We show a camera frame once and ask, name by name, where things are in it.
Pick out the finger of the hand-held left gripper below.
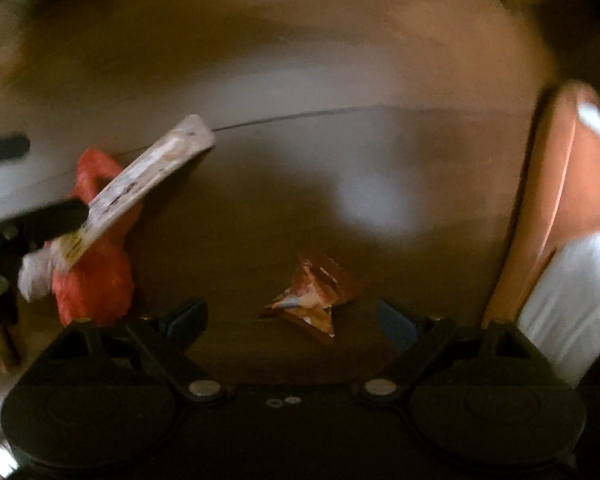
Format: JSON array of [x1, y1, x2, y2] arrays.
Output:
[[0, 196, 90, 242]]

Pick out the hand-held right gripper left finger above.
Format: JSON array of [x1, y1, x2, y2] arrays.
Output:
[[46, 298, 227, 405]]

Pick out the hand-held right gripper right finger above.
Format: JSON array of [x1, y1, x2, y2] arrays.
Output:
[[352, 300, 547, 404]]

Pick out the orange plastic bag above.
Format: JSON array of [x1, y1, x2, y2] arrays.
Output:
[[50, 147, 144, 327]]

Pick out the brown wrapper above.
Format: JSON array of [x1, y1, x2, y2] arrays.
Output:
[[258, 248, 367, 346]]

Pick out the long white packet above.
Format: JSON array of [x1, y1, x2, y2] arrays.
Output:
[[55, 113, 216, 274]]

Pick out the white crumpled tissue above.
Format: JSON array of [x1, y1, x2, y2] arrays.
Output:
[[18, 242, 67, 304]]

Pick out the white cushion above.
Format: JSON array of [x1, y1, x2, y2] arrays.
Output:
[[517, 229, 600, 389]]

